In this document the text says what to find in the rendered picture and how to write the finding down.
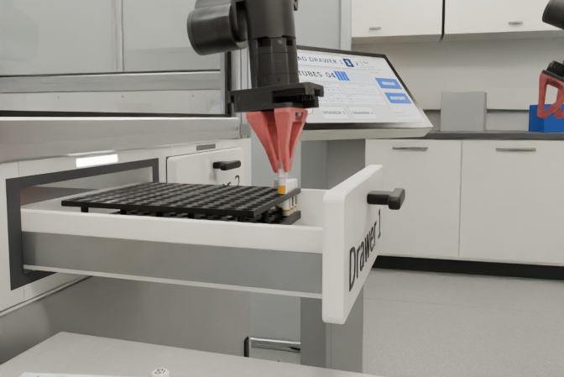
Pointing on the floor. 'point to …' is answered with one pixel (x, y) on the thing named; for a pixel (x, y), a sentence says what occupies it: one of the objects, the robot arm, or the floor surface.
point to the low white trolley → (147, 360)
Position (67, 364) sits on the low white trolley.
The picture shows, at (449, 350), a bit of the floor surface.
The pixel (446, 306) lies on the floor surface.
